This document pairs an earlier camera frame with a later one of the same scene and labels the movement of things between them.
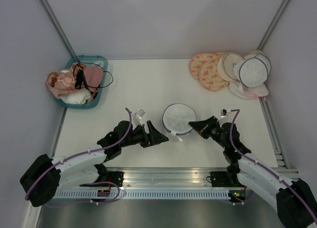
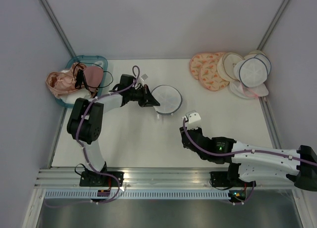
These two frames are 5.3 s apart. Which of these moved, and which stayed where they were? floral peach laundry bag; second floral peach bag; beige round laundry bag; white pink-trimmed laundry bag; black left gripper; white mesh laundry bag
Moved: black left gripper; white mesh laundry bag
Stayed: second floral peach bag; white pink-trimmed laundry bag; beige round laundry bag; floral peach laundry bag
